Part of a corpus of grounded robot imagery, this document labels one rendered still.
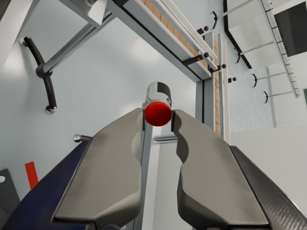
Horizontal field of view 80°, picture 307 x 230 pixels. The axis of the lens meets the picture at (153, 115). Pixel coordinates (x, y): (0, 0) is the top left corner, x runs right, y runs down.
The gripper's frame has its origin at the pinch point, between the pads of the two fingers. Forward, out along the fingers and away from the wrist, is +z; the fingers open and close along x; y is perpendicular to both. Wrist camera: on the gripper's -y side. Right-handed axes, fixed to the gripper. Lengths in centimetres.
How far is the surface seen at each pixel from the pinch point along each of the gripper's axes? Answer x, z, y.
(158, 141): 4, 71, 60
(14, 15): -27.2, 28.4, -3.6
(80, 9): -19.4, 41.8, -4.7
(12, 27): -27.1, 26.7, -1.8
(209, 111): 25, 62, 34
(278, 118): 477, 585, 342
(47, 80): -63, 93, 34
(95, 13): -16.6, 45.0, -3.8
